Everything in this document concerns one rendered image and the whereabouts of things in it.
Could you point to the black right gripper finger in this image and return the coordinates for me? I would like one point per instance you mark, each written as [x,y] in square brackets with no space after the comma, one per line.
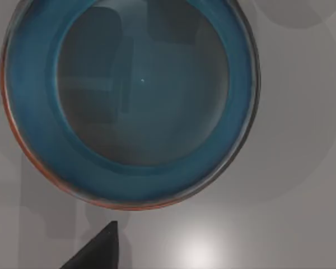
[100,249]

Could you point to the blue plate with orange rim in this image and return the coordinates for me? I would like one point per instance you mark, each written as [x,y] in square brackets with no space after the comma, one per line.
[30,112]

